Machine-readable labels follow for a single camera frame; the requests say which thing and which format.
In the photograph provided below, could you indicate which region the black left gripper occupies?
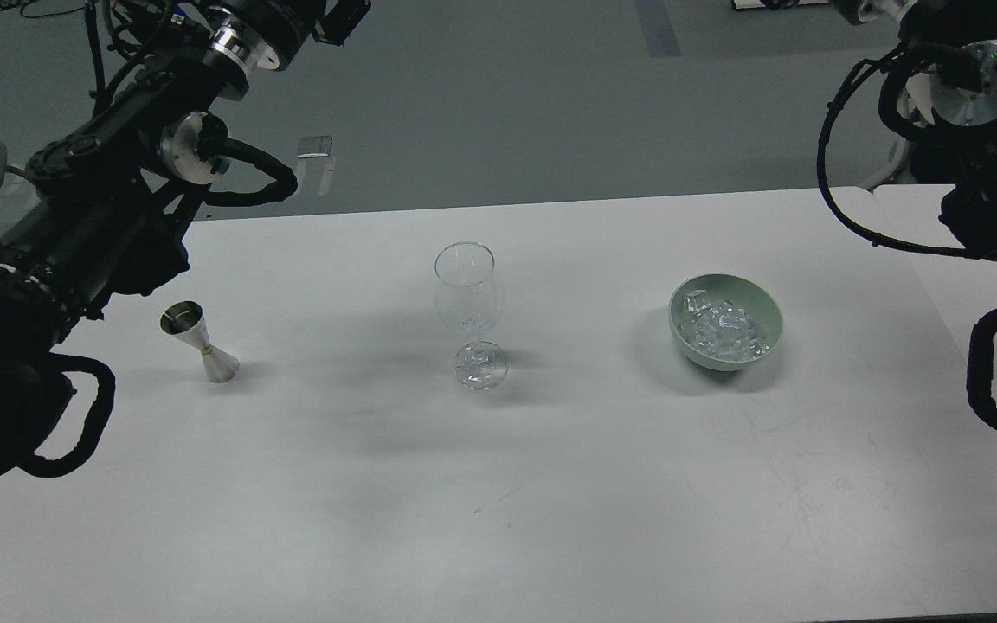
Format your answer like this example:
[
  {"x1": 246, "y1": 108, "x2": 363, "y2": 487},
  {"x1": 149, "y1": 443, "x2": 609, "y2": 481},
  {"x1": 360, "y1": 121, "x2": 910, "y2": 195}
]
[{"x1": 204, "y1": 1, "x2": 352, "y2": 72}]

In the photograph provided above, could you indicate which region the steel cocktail jigger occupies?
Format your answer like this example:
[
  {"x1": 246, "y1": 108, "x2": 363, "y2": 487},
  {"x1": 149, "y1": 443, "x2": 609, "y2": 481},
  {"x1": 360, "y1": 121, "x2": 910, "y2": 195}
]
[{"x1": 159, "y1": 300, "x2": 239, "y2": 383}]

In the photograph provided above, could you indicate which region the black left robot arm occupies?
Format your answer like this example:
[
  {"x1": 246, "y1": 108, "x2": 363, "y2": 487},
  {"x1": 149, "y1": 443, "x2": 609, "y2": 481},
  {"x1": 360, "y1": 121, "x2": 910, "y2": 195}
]
[{"x1": 0, "y1": 1, "x2": 372, "y2": 478}]

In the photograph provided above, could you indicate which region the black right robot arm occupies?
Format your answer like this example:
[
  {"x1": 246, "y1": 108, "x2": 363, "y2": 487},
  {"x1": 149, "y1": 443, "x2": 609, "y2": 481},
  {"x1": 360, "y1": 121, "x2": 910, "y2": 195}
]
[{"x1": 815, "y1": 1, "x2": 997, "y2": 263}]

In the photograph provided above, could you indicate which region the clear wine glass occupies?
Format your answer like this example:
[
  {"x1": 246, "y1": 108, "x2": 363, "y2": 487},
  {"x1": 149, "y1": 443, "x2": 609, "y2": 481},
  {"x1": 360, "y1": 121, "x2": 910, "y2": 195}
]
[{"x1": 433, "y1": 241, "x2": 509, "y2": 390}]

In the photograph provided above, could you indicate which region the pile of ice cubes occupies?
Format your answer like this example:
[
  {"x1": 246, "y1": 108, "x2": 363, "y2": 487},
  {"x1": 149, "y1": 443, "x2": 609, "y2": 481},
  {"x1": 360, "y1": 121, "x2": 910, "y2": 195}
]
[{"x1": 679, "y1": 289, "x2": 772, "y2": 363}]

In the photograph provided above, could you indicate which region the metal floor plate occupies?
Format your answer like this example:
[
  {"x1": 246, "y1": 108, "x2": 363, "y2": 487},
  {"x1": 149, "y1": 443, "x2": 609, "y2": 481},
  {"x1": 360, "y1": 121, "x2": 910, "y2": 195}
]
[{"x1": 296, "y1": 135, "x2": 333, "y2": 159}]

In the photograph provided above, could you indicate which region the green ceramic bowl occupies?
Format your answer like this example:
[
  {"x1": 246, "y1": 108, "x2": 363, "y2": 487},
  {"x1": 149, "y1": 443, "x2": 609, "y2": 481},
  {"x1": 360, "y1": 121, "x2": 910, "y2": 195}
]
[{"x1": 667, "y1": 273, "x2": 784, "y2": 372}]

